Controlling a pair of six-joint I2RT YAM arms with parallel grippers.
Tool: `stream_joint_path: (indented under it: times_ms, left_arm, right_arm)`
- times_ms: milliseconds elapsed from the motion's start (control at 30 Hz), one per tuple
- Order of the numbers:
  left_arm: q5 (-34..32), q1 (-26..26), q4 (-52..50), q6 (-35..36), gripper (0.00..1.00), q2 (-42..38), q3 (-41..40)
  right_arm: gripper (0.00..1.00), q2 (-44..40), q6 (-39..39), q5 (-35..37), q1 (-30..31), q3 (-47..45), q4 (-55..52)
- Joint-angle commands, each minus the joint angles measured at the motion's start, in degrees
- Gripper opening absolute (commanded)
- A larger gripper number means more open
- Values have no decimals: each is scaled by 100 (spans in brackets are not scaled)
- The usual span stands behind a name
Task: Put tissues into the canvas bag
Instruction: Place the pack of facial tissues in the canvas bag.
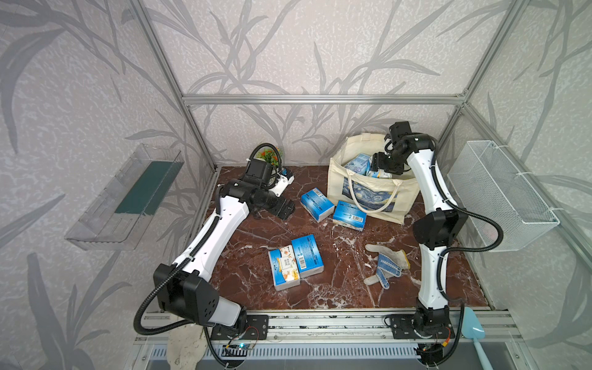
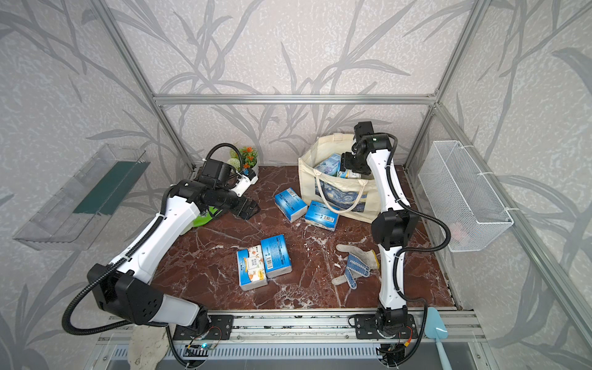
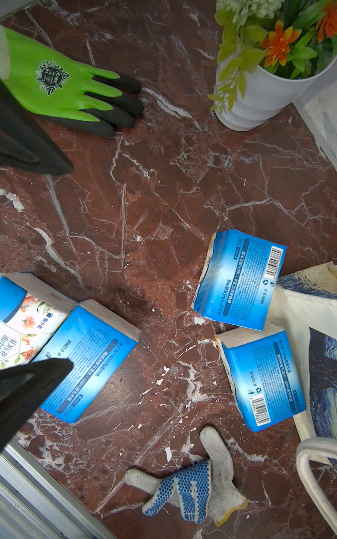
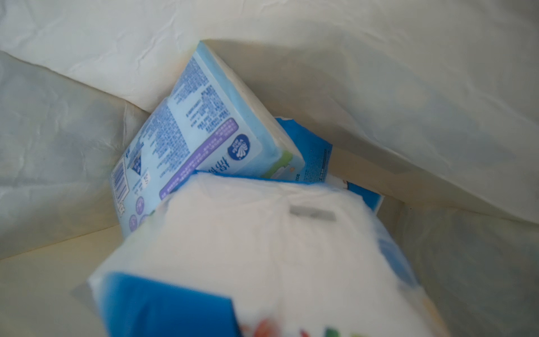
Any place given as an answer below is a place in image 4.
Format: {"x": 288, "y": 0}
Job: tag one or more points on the blue white tissue pack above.
{"x": 316, "y": 153}

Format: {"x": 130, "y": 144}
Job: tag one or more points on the light blue wipes pack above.
{"x": 211, "y": 121}

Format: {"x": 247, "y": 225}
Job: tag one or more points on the orange floral tissue pack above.
{"x": 228, "y": 256}

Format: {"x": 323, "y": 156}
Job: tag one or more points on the cream starry night canvas bag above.
{"x": 433, "y": 104}

